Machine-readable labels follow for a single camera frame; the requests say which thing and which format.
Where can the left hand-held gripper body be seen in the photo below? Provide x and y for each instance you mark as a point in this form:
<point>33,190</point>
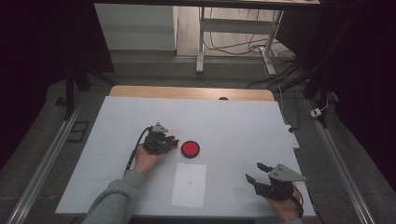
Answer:
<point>155,141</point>

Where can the black curtain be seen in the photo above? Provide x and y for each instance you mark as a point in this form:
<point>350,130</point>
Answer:
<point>31,62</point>
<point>367,77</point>

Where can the small white adapter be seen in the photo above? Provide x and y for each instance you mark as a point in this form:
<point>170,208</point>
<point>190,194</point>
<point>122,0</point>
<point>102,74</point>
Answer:
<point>315,113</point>

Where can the black table grommet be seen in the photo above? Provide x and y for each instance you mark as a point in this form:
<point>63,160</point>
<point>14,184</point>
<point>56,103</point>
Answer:
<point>223,98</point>

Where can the aluminium floor rail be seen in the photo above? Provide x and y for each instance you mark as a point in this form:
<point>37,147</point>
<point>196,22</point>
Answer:
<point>342,174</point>
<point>40,174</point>

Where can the person's left hand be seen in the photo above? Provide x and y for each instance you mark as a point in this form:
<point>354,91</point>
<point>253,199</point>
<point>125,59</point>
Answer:
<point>148,161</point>

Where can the dark floor socket plate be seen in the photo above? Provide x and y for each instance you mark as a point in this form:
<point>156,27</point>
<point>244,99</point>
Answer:
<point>77,131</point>

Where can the person's right hand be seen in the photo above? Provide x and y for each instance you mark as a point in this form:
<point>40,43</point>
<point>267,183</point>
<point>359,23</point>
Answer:
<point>286,210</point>

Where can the white power strip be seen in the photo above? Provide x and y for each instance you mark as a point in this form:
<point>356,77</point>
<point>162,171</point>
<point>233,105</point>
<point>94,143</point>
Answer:
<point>293,140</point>

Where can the white frame desk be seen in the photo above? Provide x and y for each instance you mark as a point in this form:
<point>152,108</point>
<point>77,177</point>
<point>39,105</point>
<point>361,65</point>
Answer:
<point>236,25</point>

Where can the white cabinet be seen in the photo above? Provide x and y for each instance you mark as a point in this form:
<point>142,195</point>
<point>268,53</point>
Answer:
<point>134,28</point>

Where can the round black red ink pad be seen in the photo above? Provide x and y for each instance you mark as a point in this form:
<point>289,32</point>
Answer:
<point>190,156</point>

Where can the wooden table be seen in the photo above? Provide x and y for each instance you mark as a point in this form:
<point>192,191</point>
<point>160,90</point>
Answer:
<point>186,92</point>

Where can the white paper sheet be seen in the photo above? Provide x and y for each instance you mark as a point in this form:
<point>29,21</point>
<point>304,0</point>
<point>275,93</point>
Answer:
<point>188,193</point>

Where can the black metal stand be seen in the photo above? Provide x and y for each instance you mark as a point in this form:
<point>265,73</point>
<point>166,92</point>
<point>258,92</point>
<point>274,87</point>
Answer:
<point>70,93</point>
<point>320,93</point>

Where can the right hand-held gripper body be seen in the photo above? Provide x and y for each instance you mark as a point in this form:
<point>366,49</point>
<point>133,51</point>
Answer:
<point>277,188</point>

